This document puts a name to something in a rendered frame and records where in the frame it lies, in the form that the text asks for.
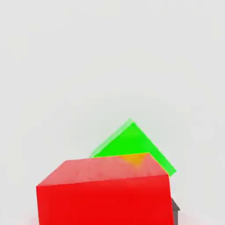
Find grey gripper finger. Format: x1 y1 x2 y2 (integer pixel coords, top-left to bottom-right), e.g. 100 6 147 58
171 197 189 225

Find small red cube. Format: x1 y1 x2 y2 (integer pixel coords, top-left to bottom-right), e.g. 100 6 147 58
36 152 175 225

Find small green cube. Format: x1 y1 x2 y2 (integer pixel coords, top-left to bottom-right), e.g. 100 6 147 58
89 118 177 178

